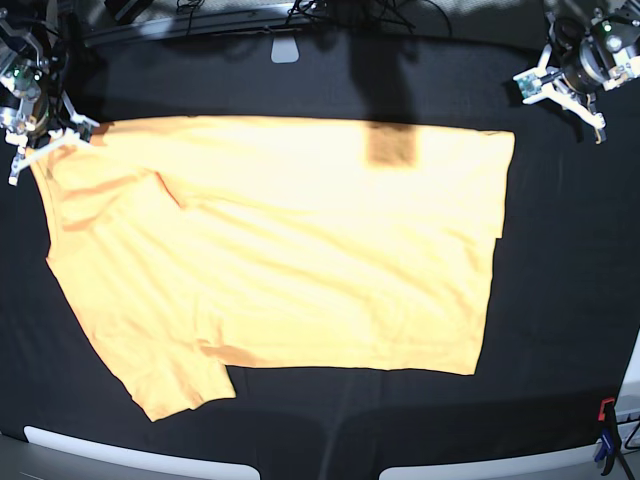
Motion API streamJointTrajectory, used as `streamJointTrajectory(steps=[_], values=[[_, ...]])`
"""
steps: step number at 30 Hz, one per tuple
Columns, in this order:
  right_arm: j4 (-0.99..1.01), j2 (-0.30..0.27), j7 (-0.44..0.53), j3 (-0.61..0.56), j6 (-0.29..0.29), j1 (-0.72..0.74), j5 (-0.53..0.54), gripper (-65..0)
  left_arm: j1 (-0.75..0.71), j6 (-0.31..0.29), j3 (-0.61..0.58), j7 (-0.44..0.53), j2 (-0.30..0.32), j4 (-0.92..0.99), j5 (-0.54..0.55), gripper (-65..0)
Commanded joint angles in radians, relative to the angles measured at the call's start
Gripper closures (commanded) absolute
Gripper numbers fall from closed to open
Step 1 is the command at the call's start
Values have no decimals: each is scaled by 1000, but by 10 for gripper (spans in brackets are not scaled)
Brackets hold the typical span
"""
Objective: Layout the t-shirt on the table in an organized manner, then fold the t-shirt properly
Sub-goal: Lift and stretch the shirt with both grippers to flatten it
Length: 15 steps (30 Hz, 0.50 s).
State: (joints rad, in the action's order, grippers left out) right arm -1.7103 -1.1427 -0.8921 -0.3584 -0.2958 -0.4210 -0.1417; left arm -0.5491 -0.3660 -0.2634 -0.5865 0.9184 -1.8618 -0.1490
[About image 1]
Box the yellow t-shirt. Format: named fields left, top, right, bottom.
left=31, top=116, right=515, bottom=421

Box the black table cloth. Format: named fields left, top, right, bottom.
left=1, top=33, right=639, bottom=479

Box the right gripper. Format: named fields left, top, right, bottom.
left=1, top=59, right=100, bottom=186

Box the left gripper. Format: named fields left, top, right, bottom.
left=532, top=19, right=639, bottom=144

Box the white front bar right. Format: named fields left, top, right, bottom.
left=379, top=444, right=599, bottom=480

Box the black cable bundle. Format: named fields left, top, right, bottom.
left=284, top=0, right=451, bottom=39

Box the grey monitor stand foot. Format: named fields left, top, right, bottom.
left=270, top=36, right=300, bottom=64

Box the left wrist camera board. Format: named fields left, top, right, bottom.
left=513, top=71, right=542, bottom=105

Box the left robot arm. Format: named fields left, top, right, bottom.
left=513, top=1, right=639, bottom=144

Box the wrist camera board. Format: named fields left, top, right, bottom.
left=513, top=71, right=542, bottom=105
left=76, top=123, right=95, bottom=143

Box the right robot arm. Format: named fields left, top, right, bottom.
left=1, top=1, right=99, bottom=186

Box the black box device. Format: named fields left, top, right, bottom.
left=104, top=0, right=153, bottom=24

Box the white bar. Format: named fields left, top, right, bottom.
left=379, top=444, right=599, bottom=480
left=23, top=426, right=261, bottom=480

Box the white front bar left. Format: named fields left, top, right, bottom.
left=23, top=426, right=261, bottom=480

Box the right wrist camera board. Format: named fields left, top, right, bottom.
left=76, top=123, right=95, bottom=143

